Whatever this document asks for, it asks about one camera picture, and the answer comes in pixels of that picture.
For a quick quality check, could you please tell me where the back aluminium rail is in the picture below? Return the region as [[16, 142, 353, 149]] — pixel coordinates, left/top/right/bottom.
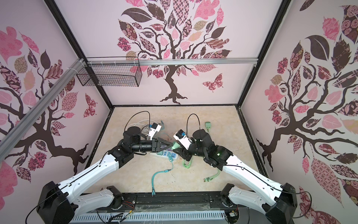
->
[[87, 57, 258, 66]]

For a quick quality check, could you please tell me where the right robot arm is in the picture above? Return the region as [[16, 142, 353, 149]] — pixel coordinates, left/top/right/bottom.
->
[[173, 129, 297, 224]]

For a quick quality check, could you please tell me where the aluminium rail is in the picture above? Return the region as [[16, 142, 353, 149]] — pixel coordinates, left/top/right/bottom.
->
[[87, 57, 258, 66], [1, 58, 85, 161]]

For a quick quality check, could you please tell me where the dark teal charger cable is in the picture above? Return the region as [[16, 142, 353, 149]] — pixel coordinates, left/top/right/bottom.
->
[[150, 155, 175, 196]]

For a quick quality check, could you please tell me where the black wire basket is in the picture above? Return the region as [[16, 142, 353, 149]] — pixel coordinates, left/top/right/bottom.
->
[[76, 56, 142, 87]]

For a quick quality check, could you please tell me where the green charger plug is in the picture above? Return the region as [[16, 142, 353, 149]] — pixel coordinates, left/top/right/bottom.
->
[[171, 142, 181, 150], [205, 121, 212, 130]]

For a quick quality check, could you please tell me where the white blue power strip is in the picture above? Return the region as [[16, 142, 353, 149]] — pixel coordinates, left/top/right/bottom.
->
[[150, 150, 179, 160]]

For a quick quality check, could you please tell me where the white power strip cable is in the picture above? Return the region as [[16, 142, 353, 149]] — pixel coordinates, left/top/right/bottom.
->
[[126, 119, 157, 135]]

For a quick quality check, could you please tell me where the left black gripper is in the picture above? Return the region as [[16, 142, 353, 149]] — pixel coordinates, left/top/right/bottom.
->
[[132, 138, 173, 153]]

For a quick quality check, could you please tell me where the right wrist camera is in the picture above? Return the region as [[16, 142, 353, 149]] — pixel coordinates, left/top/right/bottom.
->
[[174, 129, 192, 150]]

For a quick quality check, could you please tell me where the white slotted cable duct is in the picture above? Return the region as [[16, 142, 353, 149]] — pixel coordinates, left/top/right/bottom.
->
[[70, 211, 226, 224]]

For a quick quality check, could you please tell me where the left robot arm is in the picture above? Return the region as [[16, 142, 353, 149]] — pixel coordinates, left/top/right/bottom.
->
[[36, 127, 173, 224]]

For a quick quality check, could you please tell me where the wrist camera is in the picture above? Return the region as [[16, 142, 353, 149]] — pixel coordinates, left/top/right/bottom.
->
[[174, 129, 192, 150], [148, 123, 162, 140]]

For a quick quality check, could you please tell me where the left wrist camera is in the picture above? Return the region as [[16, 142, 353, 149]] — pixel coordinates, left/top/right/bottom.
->
[[148, 123, 162, 140]]

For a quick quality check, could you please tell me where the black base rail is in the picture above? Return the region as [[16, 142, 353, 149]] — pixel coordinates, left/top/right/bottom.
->
[[51, 190, 296, 224]]

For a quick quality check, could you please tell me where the left aluminium rail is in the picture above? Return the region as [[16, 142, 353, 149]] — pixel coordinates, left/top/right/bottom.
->
[[1, 58, 85, 161]]

